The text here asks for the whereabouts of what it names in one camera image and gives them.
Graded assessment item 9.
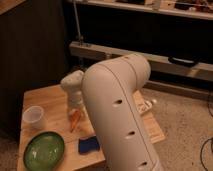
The wooden table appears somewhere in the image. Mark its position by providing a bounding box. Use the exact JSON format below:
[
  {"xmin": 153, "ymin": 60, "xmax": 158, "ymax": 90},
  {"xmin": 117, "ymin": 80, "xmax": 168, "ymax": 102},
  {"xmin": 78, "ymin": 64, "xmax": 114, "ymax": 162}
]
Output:
[{"xmin": 16, "ymin": 83, "xmax": 166, "ymax": 171}]

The black cable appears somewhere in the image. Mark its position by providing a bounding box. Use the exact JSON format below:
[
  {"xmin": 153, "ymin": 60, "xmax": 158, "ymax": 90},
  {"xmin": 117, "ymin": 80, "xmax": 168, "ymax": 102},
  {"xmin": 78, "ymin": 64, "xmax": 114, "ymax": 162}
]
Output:
[{"xmin": 199, "ymin": 96, "xmax": 213, "ymax": 171}]

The background shelf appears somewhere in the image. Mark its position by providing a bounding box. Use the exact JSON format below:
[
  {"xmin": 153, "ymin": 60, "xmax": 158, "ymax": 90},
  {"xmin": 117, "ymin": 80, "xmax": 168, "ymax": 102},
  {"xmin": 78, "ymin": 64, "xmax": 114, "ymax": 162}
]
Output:
[{"xmin": 67, "ymin": 0, "xmax": 213, "ymax": 21}]

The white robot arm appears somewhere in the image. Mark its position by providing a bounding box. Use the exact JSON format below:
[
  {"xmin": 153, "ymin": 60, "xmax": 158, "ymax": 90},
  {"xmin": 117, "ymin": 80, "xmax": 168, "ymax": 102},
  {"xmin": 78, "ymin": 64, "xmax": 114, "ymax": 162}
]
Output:
[{"xmin": 61, "ymin": 54, "xmax": 163, "ymax": 171}]

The metal pole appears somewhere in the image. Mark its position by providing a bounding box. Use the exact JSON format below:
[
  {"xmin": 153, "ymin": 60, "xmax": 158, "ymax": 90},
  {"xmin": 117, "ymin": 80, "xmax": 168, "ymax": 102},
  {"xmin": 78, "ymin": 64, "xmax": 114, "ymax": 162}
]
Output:
[{"xmin": 73, "ymin": 0, "xmax": 83, "ymax": 45}]

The blue sponge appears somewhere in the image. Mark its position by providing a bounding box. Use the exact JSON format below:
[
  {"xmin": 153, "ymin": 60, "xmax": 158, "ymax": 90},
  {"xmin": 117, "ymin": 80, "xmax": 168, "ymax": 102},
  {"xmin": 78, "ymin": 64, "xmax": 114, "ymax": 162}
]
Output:
[{"xmin": 78, "ymin": 136, "xmax": 100, "ymax": 155}]

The black handle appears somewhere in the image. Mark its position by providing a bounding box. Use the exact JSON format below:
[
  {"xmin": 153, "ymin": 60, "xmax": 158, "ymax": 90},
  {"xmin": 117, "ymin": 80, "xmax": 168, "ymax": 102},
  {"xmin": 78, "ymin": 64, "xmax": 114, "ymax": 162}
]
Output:
[{"xmin": 168, "ymin": 57, "xmax": 199, "ymax": 67}]

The orange pepper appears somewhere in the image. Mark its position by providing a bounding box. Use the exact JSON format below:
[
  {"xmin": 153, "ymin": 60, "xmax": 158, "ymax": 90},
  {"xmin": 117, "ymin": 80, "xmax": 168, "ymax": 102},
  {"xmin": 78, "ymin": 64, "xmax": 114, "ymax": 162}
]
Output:
[{"xmin": 70, "ymin": 110, "xmax": 81, "ymax": 132}]

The grey metal rail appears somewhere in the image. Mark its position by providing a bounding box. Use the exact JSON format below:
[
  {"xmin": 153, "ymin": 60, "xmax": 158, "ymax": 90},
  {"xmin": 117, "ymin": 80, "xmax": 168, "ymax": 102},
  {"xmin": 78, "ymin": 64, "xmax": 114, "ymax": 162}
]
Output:
[{"xmin": 69, "ymin": 41, "xmax": 213, "ymax": 81}]

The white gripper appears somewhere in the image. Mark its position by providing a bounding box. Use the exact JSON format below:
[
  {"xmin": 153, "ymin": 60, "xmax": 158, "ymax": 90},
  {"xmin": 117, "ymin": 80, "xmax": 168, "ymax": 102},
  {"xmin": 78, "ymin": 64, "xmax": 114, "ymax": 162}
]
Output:
[{"xmin": 67, "ymin": 91, "xmax": 84, "ymax": 114}]

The green glass bowl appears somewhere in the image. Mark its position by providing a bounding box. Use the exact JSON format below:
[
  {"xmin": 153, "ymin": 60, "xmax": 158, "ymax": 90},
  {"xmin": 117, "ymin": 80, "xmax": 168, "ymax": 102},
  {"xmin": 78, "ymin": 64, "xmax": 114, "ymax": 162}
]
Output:
[{"xmin": 23, "ymin": 131, "xmax": 65, "ymax": 171}]

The white packaged item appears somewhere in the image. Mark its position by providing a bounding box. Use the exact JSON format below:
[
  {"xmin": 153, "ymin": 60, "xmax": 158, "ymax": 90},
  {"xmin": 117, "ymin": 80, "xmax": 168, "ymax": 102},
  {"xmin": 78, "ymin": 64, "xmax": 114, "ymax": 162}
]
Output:
[{"xmin": 137, "ymin": 99, "xmax": 157, "ymax": 115}]

